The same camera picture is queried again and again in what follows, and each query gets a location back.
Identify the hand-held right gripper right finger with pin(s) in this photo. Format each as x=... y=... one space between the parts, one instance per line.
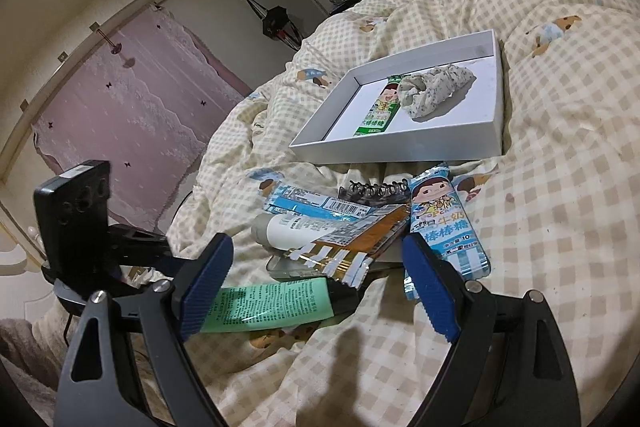
x=430 y=287

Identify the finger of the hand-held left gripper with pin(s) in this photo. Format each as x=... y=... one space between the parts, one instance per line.
x=175 y=264

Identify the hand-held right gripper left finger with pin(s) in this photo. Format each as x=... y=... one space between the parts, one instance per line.
x=205 y=287

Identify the green tube with black cap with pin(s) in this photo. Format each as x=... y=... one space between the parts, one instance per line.
x=265 y=307

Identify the blue cartoon candy packet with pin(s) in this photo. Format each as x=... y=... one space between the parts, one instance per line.
x=445 y=217

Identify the orange cartoon candy packet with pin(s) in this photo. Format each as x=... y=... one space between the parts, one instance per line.
x=370 y=237

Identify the white tube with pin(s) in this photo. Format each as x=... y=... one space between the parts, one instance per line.
x=285 y=229

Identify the black hair claw clip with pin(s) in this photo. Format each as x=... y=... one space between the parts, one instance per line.
x=370 y=193

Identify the blue snack packet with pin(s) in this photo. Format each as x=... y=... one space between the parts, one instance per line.
x=310 y=202

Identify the white cardboard box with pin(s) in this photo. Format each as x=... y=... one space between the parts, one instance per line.
x=450 y=137

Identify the white carved headboard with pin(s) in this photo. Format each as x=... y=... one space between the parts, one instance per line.
x=20 y=277

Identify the pink lace curtain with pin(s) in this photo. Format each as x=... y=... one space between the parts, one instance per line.
x=135 y=107

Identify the grey fuzzy blanket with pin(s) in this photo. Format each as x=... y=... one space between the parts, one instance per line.
x=25 y=357

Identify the green candy packet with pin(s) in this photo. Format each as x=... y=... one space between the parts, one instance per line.
x=380 y=112

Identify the speckled white cloth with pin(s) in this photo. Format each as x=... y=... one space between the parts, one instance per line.
x=435 y=89

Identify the black hanging bag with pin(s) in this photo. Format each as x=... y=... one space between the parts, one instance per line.
x=275 y=21

